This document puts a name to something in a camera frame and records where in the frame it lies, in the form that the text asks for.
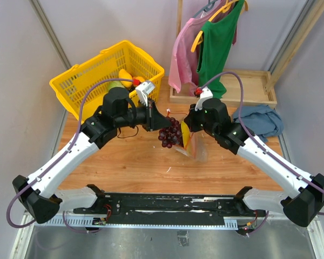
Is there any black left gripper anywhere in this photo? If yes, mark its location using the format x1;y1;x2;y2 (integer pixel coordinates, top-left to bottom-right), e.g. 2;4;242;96
116;98;172;132

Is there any yellow toy banana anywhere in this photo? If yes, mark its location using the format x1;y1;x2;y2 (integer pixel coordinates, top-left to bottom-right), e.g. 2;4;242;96
181;121;191;149

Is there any clear zip top bag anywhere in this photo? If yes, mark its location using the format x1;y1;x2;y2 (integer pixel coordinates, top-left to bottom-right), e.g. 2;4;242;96
167;108;208;162

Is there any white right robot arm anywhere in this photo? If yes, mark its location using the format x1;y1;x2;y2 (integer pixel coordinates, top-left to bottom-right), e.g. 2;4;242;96
185;87;324;227

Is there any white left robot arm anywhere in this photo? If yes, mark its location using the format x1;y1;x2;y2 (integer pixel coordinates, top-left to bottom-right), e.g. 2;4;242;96
9;81;171;224

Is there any green tank top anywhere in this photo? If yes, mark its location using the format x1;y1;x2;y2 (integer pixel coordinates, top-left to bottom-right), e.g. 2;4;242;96
197;1;245;99

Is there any orange toy fruit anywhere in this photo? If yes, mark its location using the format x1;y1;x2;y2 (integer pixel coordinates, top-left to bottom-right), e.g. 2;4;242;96
133;76;145;85

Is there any blue crumpled cloth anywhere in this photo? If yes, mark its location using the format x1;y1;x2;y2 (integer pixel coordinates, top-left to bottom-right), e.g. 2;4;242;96
240;104;284;142

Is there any wooden clothes rack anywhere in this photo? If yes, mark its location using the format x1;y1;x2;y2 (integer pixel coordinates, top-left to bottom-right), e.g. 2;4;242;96
170;1;324;108

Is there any pink shirt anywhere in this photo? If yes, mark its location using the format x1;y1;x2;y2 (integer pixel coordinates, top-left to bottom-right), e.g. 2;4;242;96
168;18;206;93

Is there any yellow toy mango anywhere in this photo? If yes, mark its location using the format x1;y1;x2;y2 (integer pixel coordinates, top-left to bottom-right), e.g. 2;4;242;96
118;69;133;89

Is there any green toy cabbage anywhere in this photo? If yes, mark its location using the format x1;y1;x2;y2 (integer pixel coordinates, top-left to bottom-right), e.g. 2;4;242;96
106;80;125;91

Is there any yellow clothes hanger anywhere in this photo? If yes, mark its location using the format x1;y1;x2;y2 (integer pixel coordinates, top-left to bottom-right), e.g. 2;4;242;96
191;0;249;53

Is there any yellow plastic shopping basket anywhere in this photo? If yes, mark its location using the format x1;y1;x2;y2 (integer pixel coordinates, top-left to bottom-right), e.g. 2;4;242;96
50;40;165;119

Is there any grey clothes hanger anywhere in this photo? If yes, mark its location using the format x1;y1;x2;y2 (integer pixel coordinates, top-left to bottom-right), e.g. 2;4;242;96
193;0;218;18

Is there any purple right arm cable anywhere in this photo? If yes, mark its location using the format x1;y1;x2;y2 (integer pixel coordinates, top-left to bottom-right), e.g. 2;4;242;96
197;71;324;238

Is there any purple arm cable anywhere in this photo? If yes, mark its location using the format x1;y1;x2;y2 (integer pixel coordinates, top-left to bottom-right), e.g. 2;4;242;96
6;78;136;234
197;71;324;238

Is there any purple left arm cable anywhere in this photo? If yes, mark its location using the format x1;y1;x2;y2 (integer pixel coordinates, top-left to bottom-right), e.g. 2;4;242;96
6;78;136;234

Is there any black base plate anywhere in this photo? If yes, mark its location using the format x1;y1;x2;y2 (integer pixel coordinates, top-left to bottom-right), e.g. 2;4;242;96
73;193;266;228

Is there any aluminium frame rail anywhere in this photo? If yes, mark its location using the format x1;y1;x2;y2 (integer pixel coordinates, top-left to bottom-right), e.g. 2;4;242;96
24;198;318;230

